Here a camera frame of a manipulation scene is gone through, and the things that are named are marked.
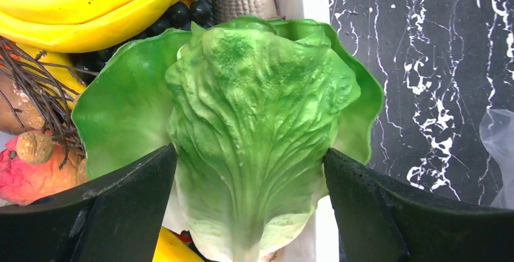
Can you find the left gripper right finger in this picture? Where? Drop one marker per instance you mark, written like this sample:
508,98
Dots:
382,219

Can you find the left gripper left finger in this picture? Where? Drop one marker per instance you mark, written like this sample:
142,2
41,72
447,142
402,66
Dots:
116,217

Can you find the green lettuce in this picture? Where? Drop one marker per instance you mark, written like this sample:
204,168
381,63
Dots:
220,96

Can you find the clear zip top bag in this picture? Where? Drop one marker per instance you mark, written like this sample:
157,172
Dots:
496,134

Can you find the single yellow banana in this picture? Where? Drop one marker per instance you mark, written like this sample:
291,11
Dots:
174,247

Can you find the red peach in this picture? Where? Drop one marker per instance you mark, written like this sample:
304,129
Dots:
34,166

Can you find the brown longan bunch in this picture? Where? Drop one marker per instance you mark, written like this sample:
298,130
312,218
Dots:
51,84

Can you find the black grape bunch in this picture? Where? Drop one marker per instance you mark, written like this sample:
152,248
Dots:
180,15

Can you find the yellow banana bunch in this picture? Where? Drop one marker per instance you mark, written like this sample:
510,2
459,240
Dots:
77,26

